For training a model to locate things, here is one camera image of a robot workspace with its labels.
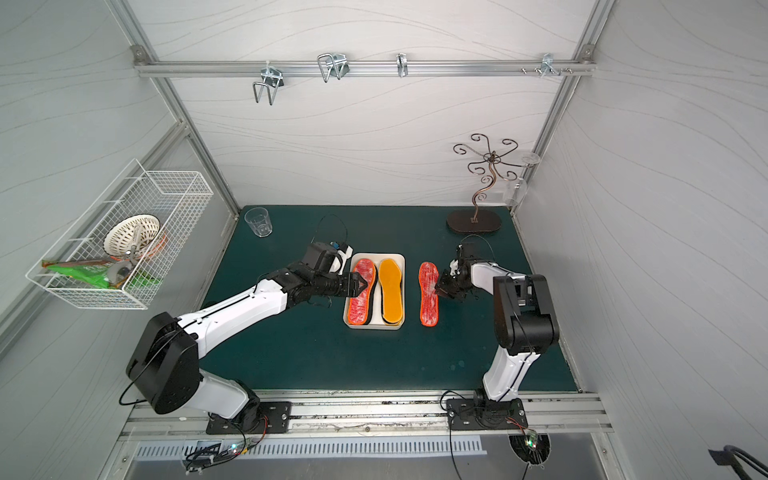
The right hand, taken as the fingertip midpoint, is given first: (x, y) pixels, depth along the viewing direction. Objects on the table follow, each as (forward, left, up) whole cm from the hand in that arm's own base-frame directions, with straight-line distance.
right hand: (438, 288), depth 97 cm
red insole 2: (+5, +3, 0) cm, 6 cm away
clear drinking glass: (+23, +67, +6) cm, 71 cm away
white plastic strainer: (-10, +73, +37) cm, 83 cm away
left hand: (-8, +23, +14) cm, 28 cm away
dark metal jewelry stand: (+30, -15, +1) cm, 34 cm away
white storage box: (-12, +19, 0) cm, 23 cm away
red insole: (-9, +25, +3) cm, 27 cm away
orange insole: (+3, +16, +2) cm, 16 cm away
